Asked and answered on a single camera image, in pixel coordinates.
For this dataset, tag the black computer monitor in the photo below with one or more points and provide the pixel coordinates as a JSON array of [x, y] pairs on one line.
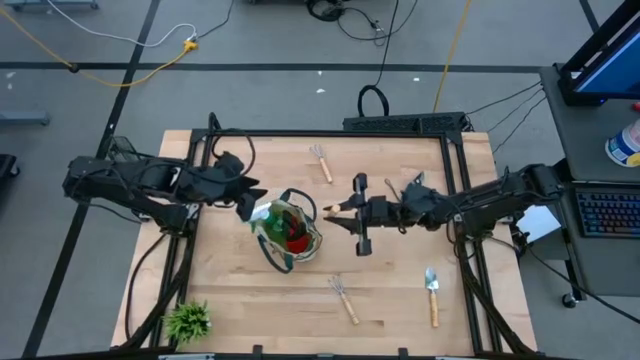
[[615, 65]]

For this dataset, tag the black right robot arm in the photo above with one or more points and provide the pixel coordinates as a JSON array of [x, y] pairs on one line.
[[490, 197]]

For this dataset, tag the beige green gardening bag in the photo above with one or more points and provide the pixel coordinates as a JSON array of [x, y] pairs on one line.
[[315, 245]]

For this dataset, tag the black desk caster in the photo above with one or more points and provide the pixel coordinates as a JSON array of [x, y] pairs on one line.
[[569, 300]]

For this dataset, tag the red black gardening glove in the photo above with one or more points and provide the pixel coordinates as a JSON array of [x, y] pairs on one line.
[[299, 245]]

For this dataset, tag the small green artificial plant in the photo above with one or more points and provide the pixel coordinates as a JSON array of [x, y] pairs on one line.
[[187, 322]]

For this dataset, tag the green spray bottle white head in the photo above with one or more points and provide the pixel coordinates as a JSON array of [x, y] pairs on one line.
[[272, 227]]

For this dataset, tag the white blue plastic tub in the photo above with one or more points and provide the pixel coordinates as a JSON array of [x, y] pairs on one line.
[[625, 147]]

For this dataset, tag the black perforated metal box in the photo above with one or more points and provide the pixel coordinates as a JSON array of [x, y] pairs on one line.
[[400, 122]]

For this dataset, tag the black mesh box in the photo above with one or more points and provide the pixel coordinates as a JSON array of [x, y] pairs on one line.
[[120, 147]]

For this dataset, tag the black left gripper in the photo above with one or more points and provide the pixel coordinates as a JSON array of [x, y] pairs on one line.
[[230, 177]]

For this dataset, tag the grey desk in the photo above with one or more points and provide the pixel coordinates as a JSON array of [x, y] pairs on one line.
[[580, 135]]

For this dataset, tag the black wheeled base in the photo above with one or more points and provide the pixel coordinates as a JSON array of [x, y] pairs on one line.
[[6, 167]]

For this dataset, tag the grey metal floor bar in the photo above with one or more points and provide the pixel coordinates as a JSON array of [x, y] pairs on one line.
[[25, 118], [50, 4]]

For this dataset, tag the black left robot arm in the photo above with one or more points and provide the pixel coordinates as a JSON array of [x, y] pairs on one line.
[[125, 180]]

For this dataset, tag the black backlit keyboard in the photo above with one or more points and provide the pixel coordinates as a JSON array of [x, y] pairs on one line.
[[607, 212]]

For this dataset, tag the black aluminium table frame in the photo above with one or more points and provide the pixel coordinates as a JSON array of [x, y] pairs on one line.
[[325, 133]]

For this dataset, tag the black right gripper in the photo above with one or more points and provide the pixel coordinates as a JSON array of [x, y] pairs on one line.
[[380, 212]]

